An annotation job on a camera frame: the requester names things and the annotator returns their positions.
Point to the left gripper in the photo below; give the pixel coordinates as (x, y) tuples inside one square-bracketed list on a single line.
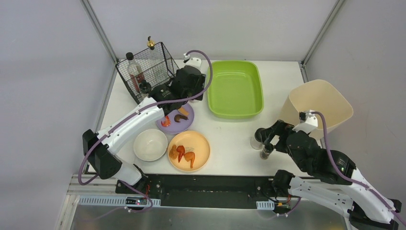
[(193, 87)]

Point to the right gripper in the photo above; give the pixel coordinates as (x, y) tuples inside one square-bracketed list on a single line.
[(278, 137)]

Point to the black pepper grinder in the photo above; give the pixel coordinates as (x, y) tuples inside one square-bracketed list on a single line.
[(266, 151)]

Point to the gold-top glass oil bottle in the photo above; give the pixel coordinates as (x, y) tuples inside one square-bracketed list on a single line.
[(157, 61)]

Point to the black-lid spice jar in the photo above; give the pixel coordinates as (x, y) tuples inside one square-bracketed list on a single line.
[(145, 88)]

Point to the dark sauce bottle red label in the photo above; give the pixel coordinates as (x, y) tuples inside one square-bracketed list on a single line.
[(135, 71)]

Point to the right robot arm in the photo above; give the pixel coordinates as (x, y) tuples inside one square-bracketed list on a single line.
[(361, 206)]

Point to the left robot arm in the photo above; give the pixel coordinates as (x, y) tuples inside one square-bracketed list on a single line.
[(101, 147)]

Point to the orange toy bread piece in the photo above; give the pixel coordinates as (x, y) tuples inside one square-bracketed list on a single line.
[(183, 111)]

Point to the toy shrimp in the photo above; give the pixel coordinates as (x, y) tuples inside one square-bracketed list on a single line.
[(166, 122)]

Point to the green plastic tub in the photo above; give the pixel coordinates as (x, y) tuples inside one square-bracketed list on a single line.
[(235, 91)]

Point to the purple plate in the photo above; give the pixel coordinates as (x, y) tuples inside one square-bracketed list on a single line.
[(176, 128)]

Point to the orange plate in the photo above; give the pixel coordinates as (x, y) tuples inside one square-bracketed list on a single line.
[(195, 142)]

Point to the beige waste bin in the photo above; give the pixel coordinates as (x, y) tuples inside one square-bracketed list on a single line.
[(317, 95)]

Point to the red toy chicken wing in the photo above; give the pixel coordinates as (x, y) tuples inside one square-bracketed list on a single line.
[(181, 151)]

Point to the fried toy nugget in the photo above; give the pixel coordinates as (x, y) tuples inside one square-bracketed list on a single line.
[(173, 153)]

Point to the white floral bowl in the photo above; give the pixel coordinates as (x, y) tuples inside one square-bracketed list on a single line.
[(150, 145)]

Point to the orange toy drumstick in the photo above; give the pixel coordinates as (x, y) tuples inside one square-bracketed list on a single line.
[(190, 157)]

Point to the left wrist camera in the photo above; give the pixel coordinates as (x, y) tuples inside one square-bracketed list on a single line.
[(192, 61)]

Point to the black wire rack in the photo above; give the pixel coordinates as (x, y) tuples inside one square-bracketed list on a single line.
[(142, 58)]

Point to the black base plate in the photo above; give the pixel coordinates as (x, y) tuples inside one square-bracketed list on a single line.
[(210, 191)]

